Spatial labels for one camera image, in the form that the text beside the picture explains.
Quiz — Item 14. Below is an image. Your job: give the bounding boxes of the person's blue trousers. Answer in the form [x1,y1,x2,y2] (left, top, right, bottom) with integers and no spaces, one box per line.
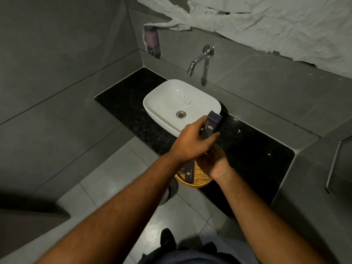
[137,236,259,264]

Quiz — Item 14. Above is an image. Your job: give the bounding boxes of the person's left hand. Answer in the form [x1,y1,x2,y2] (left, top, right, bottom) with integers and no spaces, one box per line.
[170,115,221,165]

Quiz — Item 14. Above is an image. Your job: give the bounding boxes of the wall soap dispenser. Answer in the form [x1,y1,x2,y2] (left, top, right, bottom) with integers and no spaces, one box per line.
[142,24,161,58]

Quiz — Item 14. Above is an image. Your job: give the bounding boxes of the metal wall handle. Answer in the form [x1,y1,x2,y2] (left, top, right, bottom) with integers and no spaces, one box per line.
[325,134,352,193]

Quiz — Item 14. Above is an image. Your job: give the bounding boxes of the person's left forearm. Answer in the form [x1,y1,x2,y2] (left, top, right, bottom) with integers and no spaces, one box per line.
[34,150,190,264]

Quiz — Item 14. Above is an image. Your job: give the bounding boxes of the chrome wall faucet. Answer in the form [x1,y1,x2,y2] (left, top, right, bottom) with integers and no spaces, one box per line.
[187,45,215,77]

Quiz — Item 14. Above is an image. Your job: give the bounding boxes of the woven wicker basket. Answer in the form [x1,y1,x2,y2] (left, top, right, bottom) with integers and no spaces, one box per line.
[174,160,214,188]

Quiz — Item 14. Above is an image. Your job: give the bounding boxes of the thin wrist thread bracelet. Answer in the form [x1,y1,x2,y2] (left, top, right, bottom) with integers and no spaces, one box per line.
[216,168,236,184]

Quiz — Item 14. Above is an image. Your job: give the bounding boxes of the white crumpled paper cover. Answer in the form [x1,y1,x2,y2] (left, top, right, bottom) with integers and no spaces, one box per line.
[137,0,352,79]

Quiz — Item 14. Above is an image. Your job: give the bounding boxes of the white ceramic sink basin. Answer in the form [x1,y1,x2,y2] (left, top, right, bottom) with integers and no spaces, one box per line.
[143,79,222,138]

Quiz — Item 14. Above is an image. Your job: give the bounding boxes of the person's right hand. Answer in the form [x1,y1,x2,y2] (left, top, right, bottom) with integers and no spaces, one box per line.
[196,144,235,184]

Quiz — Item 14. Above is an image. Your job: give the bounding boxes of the person's right forearm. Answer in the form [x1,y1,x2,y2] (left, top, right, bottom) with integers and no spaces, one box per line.
[216,169,328,264]

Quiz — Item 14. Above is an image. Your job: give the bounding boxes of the dark purple carton box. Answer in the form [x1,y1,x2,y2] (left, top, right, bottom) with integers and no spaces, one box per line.
[184,160,197,185]
[200,111,223,140]

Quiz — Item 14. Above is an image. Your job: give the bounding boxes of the black shoe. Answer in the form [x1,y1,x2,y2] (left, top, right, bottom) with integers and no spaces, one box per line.
[160,228,177,254]

